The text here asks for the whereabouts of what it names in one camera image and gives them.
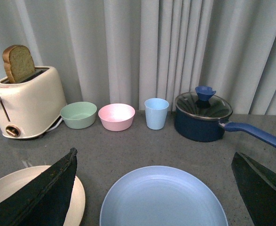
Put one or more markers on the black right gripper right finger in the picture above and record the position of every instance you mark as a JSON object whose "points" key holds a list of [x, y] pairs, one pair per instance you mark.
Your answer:
{"points": [[257, 187]]}

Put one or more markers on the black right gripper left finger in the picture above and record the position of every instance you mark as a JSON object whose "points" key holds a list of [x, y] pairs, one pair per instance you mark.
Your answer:
{"points": [[45, 200]]}

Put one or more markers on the light blue plate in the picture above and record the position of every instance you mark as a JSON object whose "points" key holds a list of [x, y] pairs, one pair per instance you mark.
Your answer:
{"points": [[161, 196]]}

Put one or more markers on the cream white plate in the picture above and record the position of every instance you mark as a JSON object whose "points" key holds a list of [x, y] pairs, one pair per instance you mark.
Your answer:
{"points": [[13, 182]]}

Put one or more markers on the green bowl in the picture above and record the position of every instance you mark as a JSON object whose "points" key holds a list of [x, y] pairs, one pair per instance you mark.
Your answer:
{"points": [[79, 115]]}

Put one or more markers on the dark blue saucepan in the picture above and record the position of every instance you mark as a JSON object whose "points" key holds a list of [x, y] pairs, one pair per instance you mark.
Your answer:
{"points": [[209, 130]]}

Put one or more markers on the cream white toaster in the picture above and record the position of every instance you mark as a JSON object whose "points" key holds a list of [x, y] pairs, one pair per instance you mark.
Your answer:
{"points": [[28, 109]]}

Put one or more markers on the glass pot lid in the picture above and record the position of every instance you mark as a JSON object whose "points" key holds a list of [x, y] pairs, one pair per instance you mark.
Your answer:
{"points": [[204, 104]]}

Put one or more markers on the pink bowl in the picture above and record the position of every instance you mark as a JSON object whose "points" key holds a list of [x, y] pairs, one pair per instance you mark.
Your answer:
{"points": [[116, 117]]}

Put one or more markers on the light blue cup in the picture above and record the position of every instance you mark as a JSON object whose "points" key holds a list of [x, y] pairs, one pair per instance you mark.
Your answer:
{"points": [[156, 112]]}

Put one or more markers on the brown bread slice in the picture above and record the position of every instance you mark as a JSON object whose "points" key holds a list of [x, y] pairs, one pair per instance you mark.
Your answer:
{"points": [[18, 63]]}

